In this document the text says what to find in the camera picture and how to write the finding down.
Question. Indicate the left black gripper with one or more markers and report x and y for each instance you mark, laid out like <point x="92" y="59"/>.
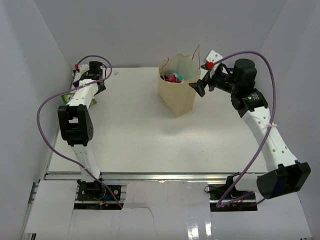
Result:
<point x="100" y="90"/>

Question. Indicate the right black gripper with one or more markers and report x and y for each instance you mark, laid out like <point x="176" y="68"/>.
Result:
<point x="201" y="84"/>

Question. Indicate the green Fox's mint candy bag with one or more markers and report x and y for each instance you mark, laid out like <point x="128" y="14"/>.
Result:
<point x="178" y="76"/>

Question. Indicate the beige paper bag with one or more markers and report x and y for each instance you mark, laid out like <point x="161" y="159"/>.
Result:
<point x="178" y="97"/>

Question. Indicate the green yellow snack bag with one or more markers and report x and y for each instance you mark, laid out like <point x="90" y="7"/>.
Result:
<point x="66" y="98"/>

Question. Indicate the red small snack packet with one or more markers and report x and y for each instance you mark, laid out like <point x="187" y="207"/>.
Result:
<point x="173" y="79"/>

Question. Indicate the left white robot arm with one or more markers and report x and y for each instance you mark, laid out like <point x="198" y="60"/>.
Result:
<point x="76" y="127"/>

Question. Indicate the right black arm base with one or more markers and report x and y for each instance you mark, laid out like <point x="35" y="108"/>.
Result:
<point x="216" y="191"/>

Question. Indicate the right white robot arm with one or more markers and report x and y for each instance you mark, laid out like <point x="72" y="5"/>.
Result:
<point x="285" y="173"/>

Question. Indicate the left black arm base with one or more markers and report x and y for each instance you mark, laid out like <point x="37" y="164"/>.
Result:
<point x="94" y="191"/>

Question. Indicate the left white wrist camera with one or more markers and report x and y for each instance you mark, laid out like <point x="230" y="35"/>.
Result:
<point x="80" y="69"/>

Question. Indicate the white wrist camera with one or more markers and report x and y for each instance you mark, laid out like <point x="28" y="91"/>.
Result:
<point x="210" y="62"/>
<point x="80" y="69"/>

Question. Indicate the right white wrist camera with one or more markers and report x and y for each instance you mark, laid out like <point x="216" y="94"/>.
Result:
<point x="210" y="62"/>

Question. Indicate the aluminium front rail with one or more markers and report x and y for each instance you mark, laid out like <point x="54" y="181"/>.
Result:
<point x="118" y="184"/>

